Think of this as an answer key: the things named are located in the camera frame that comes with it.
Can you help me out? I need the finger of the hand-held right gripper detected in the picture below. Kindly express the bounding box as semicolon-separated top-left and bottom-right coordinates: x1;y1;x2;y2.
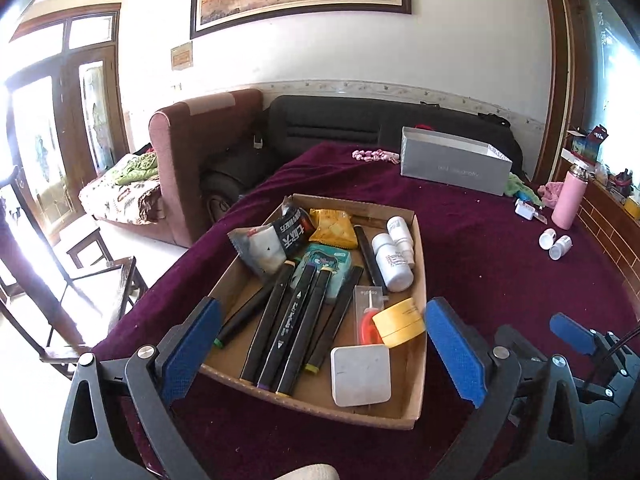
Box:
495;325;551;361
550;312;608;358

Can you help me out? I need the black snack packet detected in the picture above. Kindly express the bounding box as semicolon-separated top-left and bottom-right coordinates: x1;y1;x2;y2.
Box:
227;200;316;276

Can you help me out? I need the pink water bottle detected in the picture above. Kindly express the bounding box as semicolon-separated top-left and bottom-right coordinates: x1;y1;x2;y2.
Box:
551;159;592;231

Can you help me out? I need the black marker pale yellow cap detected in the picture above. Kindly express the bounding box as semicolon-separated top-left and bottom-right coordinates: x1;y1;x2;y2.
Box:
274;267;335;397

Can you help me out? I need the colourful carton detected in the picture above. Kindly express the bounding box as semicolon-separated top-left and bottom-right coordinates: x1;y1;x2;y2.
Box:
570;125;611;163

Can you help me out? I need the yellow snack packet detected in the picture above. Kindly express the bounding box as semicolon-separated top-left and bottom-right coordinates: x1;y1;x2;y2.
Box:
308;208;360;250

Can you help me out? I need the plain white bottle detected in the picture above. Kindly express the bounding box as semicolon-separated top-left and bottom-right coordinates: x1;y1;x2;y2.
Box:
386;216;416;268

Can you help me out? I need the cardboard box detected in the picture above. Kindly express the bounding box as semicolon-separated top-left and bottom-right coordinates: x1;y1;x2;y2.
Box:
197;193;428;431

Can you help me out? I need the black marker green cap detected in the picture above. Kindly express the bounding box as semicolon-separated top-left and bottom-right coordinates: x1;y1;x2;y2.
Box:
212;257;298;350

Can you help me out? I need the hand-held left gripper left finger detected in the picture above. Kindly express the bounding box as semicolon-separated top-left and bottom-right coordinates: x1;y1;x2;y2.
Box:
57;296;223;480

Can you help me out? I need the maroon armchair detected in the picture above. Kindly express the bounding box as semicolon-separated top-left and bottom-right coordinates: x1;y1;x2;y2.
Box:
148;88;264;248

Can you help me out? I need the clear package red ring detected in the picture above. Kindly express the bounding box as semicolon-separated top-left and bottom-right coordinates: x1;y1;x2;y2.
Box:
352;285;391;347

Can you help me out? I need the crumpled green garment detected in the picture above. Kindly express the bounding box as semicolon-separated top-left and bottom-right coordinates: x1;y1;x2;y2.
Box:
110;152;160;186

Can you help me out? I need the wooden bed frame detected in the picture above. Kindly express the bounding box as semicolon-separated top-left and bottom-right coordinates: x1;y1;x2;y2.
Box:
560;147;640;306

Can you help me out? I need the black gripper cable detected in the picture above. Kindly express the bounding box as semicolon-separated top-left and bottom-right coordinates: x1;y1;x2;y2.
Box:
585;330;640;391

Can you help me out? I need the teal wet wipes packet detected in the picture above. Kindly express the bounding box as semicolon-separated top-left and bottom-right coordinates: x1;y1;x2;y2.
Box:
290;243;352;306

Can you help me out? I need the maroon blanket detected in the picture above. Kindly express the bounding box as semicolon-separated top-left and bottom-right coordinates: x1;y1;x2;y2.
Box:
92;141;640;480

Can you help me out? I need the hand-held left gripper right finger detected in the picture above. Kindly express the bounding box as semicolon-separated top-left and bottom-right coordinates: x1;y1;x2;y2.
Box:
424;296;588;480

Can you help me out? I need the small wall plaque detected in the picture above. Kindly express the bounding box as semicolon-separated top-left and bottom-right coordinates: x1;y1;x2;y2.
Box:
170;41;194;72

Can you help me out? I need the white square box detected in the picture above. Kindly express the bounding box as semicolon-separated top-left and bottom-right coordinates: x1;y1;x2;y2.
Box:
330;344;392;408

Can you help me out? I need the dark wooden chair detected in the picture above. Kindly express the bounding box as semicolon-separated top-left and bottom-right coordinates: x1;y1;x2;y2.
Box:
0;165;151;376

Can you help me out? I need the green cloth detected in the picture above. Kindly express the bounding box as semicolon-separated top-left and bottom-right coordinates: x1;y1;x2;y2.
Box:
504;172;543;206

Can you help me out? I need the labelled white bottle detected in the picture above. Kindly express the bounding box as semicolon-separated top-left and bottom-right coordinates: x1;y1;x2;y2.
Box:
371;232;415;293

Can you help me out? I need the black marker purple cap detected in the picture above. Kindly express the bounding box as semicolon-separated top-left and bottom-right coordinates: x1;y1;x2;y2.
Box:
256;264;321;390

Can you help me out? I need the pink cloth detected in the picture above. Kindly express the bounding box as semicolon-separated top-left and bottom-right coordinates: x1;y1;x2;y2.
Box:
537;181;566;208

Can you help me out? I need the wooden glass door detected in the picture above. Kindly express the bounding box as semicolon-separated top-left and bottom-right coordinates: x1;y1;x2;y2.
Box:
0;2;131;241

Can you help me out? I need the floral bedding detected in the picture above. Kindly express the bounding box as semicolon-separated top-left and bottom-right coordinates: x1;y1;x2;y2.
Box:
79;152;166;226

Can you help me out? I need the pink bead string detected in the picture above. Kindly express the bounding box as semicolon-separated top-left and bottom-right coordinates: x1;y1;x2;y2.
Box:
351;148;401;163

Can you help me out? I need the grey rectangular box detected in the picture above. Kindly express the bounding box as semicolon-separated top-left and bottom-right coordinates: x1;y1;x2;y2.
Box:
400;126;513;197

